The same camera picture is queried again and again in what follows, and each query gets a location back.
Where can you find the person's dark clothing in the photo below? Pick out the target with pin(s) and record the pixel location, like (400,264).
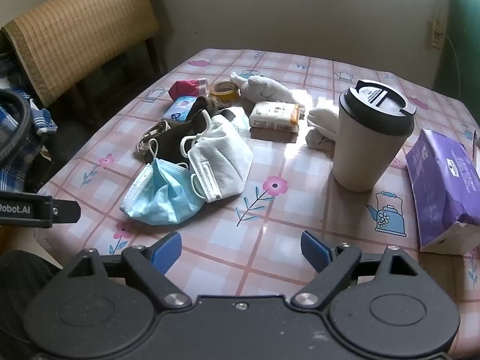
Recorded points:
(22,270)

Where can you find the green door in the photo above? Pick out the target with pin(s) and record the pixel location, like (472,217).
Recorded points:
(467,45)

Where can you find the white cup mask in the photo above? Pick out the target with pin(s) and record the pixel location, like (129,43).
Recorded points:
(219,129)

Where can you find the beige cup with black lid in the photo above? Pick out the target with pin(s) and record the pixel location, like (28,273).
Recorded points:
(367,146)

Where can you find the yellow tape roll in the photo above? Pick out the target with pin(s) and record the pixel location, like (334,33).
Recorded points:
(225,98)

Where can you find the wall outlet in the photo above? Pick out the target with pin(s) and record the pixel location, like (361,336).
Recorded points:
(437,35)

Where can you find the brown cloth pouch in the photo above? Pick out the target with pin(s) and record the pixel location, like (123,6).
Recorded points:
(176,138)

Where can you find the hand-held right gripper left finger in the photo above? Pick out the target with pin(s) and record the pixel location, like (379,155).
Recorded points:
(167,252)

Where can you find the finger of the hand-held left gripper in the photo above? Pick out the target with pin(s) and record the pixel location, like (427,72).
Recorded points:
(67,212)

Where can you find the purple tissue pack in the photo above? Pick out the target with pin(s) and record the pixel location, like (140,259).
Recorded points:
(442,180)

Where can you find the light blue mask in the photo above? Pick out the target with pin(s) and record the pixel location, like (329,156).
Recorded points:
(242,122)

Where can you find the blue tissue pack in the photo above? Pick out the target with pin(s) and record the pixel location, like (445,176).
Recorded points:
(180,108)

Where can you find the blue surgical mask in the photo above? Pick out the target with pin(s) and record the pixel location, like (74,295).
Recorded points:
(165,198)

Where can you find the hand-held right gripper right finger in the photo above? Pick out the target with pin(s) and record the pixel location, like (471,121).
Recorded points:
(317,252)

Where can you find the red and pink sock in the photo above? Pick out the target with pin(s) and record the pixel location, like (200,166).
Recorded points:
(183,87)

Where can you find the white sock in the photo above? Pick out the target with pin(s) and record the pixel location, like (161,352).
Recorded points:
(320,123)

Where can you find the white respirator mask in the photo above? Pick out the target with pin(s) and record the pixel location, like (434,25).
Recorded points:
(225,161)

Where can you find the blue plaid cloth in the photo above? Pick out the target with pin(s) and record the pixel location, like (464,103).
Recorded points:
(42,120)

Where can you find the pink checked tablecloth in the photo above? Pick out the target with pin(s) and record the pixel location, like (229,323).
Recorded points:
(262,232)

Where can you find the white and orange tissue pack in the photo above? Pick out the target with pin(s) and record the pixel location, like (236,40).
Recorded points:
(273,116)

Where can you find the woven rattan bench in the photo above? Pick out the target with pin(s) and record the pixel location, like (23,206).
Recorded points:
(75,26)

